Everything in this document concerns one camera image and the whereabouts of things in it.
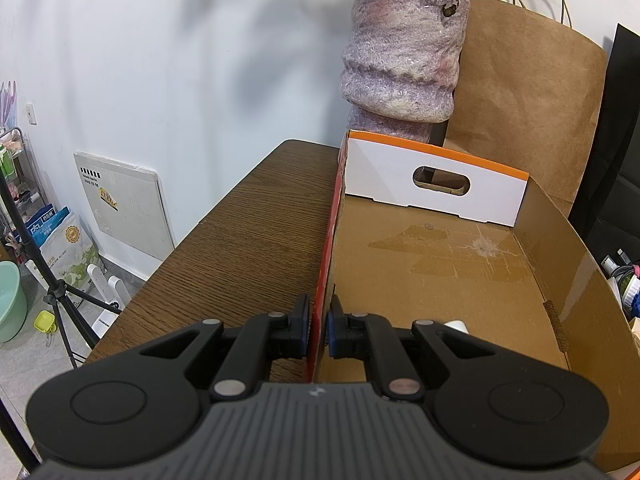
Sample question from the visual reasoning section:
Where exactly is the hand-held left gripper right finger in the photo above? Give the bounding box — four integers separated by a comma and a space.
324, 293, 497, 403

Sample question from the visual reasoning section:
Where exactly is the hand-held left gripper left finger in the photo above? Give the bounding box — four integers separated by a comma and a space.
141, 293, 312, 403

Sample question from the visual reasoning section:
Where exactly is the cardboard box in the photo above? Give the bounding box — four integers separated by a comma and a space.
303, 129, 640, 476

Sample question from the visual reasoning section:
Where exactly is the black cable with pink tie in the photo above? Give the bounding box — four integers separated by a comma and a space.
607, 259, 640, 281

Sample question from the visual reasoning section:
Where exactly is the white plastic appliance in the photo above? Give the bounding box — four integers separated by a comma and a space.
86, 264, 132, 341

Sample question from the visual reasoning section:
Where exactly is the white bag with green print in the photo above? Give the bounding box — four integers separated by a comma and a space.
37, 212, 103, 311

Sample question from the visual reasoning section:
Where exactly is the purple mottled vase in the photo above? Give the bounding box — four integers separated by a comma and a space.
338, 0, 471, 147

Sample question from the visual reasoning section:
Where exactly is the blue and white bag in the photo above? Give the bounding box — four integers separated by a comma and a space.
26, 205, 71, 241

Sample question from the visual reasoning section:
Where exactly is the black tripod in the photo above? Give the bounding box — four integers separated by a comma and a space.
0, 172, 123, 476

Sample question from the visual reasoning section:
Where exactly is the green plastic basin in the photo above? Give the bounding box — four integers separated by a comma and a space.
0, 261, 28, 345

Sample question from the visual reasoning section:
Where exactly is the brown paper bag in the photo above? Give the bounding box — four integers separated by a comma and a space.
442, 0, 608, 218

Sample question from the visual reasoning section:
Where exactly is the black paper bag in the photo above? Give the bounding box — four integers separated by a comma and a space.
567, 23, 640, 266

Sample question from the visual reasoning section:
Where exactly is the white wall panel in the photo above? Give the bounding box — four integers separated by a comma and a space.
74, 151, 176, 262

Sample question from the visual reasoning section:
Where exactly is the metal wire rack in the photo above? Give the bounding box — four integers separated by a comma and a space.
0, 127, 43, 261

